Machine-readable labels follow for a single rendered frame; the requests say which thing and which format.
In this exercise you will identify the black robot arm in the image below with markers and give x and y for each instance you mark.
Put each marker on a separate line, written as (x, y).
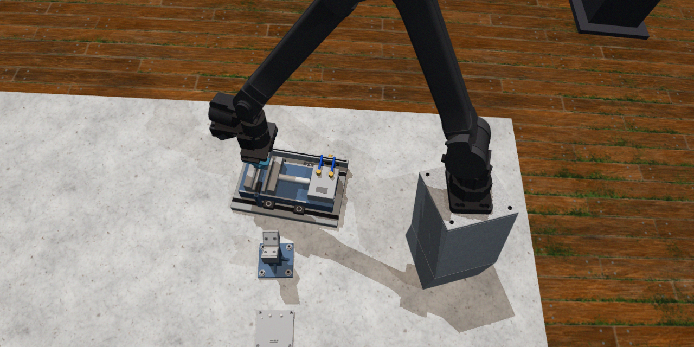
(467, 161)

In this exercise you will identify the grey flat bar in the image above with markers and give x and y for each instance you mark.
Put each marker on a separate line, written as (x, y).
(264, 188)

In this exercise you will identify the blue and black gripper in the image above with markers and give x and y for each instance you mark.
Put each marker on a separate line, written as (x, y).
(263, 145)

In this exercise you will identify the narrow grey metal bar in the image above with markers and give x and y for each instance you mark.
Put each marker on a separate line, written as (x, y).
(257, 177)

